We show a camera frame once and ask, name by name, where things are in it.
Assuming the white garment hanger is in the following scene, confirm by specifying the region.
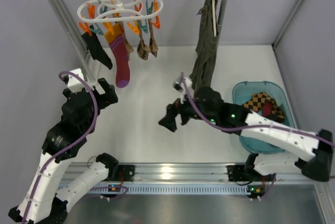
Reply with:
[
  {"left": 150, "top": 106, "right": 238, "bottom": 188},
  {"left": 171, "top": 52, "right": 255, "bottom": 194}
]
[{"left": 211, "top": 0, "right": 217, "bottom": 37}]

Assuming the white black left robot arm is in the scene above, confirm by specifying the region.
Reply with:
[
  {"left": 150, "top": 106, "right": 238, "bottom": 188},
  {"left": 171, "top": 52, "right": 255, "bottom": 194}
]
[{"left": 8, "top": 78, "right": 118, "bottom": 223}]

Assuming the aluminium mounting rail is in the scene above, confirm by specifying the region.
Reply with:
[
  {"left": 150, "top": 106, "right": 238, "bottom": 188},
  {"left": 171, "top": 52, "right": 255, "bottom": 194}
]
[{"left": 61, "top": 162, "right": 315, "bottom": 184}]

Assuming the teal plastic basket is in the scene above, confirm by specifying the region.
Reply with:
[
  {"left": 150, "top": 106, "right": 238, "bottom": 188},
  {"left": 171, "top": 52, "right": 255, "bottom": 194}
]
[{"left": 232, "top": 81, "right": 298, "bottom": 155}]

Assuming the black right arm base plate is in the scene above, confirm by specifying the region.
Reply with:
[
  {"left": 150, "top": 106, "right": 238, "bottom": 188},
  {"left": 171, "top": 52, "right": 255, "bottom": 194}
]
[{"left": 227, "top": 165, "right": 256, "bottom": 182}]

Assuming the brown beige checked sock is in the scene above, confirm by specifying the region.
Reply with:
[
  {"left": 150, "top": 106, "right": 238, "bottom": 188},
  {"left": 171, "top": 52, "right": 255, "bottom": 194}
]
[
  {"left": 148, "top": 19, "right": 159, "bottom": 58},
  {"left": 137, "top": 21, "right": 150, "bottom": 60}
]

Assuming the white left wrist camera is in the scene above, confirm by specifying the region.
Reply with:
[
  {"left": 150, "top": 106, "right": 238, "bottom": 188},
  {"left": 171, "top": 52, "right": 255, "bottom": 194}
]
[{"left": 61, "top": 69, "right": 97, "bottom": 93}]

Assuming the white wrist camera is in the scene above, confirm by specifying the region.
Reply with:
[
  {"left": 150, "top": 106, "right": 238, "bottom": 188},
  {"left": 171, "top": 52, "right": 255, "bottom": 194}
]
[
  {"left": 172, "top": 77, "right": 193, "bottom": 104},
  {"left": 61, "top": 69, "right": 97, "bottom": 93}
]

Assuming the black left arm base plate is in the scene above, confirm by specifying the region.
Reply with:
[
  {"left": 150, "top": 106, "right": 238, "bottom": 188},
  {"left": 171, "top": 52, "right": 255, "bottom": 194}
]
[{"left": 114, "top": 165, "right": 136, "bottom": 182}]

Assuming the orange brown argyle sock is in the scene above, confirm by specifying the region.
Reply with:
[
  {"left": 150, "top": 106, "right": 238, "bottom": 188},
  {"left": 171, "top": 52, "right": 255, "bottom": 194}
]
[{"left": 116, "top": 21, "right": 134, "bottom": 55}]

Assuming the olive green hanging garment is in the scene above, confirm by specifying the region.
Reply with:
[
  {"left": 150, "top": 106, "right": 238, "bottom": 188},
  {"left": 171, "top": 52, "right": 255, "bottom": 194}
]
[{"left": 189, "top": 0, "right": 219, "bottom": 90}]

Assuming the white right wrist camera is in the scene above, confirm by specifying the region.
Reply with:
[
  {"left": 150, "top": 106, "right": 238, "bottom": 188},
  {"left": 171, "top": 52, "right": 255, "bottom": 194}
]
[{"left": 172, "top": 77, "right": 193, "bottom": 104}]

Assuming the black sock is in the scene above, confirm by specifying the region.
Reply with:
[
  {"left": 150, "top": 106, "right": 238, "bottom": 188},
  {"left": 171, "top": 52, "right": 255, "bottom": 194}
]
[{"left": 81, "top": 29, "right": 113, "bottom": 70}]

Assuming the yellow brown checked sock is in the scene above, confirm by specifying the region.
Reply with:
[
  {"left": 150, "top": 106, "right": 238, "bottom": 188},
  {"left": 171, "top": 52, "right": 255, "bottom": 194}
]
[{"left": 243, "top": 92, "right": 286, "bottom": 123}]

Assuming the white slotted cable duct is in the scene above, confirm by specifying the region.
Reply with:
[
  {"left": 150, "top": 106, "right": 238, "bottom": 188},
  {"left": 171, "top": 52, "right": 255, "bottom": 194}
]
[{"left": 87, "top": 184, "right": 264, "bottom": 195}]

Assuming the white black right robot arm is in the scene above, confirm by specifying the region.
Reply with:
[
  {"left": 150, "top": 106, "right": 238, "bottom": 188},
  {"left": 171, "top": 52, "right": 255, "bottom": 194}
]
[{"left": 159, "top": 87, "right": 334, "bottom": 182}]

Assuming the white clip sock hanger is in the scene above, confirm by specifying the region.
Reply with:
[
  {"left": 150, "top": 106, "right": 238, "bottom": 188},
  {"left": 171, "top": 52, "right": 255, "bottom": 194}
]
[{"left": 77, "top": 0, "right": 164, "bottom": 35}]

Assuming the red purple striped sock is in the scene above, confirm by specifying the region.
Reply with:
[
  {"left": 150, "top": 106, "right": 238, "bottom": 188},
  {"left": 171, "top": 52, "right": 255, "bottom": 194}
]
[{"left": 103, "top": 23, "right": 130, "bottom": 88}]

